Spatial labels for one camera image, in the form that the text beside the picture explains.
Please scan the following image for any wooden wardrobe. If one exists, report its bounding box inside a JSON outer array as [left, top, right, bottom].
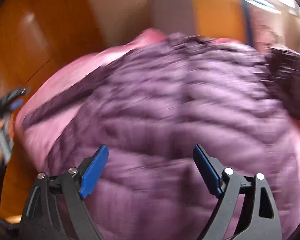
[[0, 0, 108, 225]]

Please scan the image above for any grey yellow blue headboard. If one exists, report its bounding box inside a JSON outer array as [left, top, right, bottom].
[[149, 0, 283, 48]]

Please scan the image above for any white deer print pillow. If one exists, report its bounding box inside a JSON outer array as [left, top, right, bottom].
[[248, 3, 300, 54]]

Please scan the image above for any pink bed duvet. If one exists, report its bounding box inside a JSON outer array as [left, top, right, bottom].
[[14, 28, 300, 240]]

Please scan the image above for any purple quilted down jacket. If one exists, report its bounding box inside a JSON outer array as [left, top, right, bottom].
[[22, 32, 300, 240]]

